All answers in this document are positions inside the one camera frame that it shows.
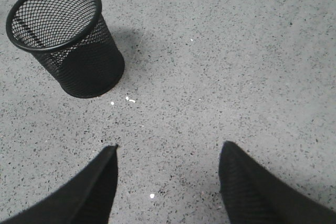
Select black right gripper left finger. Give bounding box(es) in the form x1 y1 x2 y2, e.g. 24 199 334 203
3 145 118 223

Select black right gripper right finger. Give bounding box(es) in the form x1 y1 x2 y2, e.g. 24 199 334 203
218 141 335 223

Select black mesh pen bucket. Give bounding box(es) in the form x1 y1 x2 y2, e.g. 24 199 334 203
6 0 125 99

